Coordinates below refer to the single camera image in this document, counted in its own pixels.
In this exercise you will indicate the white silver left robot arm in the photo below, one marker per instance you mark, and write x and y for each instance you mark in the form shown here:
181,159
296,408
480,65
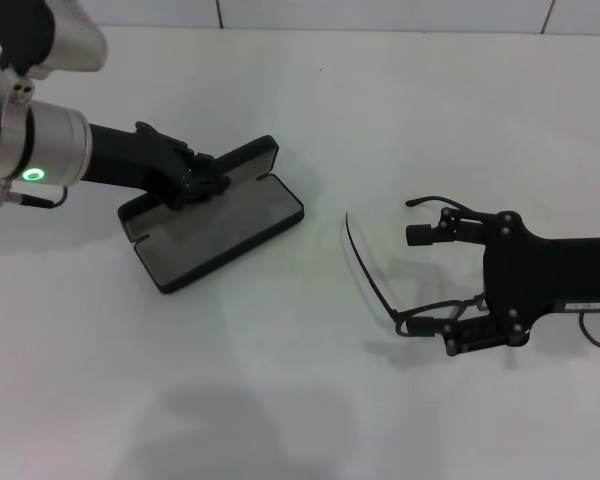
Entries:
55,140

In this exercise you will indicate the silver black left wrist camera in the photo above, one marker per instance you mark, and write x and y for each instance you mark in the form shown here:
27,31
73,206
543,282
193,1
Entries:
75,40

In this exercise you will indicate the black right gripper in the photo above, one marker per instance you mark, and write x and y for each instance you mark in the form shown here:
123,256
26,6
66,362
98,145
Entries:
540,280

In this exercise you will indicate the black glasses case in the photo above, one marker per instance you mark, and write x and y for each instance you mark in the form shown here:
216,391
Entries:
230,230

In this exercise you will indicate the black thin-framed glasses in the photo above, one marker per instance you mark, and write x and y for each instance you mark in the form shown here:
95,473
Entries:
398,316

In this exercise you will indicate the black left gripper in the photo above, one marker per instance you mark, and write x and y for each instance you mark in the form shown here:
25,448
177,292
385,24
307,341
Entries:
130,160

